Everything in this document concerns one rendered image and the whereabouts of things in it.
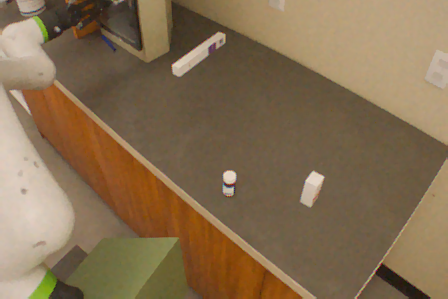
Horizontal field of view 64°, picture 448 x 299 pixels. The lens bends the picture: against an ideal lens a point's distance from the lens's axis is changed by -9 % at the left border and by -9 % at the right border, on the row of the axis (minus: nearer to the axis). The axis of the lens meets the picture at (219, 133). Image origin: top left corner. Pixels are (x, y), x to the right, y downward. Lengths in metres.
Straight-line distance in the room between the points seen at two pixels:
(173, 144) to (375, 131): 0.64
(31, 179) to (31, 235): 0.09
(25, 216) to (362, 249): 0.77
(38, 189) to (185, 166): 0.57
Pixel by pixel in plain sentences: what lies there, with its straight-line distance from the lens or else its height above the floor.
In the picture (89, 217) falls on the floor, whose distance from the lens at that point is 2.23.
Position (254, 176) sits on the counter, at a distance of 1.09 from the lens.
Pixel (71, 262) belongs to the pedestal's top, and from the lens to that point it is 1.01.
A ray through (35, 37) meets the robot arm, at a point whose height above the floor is 1.21.
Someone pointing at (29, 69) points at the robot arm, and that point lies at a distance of 1.16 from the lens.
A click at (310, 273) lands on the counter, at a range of 0.96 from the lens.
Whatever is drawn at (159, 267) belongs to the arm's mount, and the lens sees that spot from 0.68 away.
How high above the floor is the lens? 1.80
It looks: 46 degrees down
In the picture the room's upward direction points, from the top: straight up
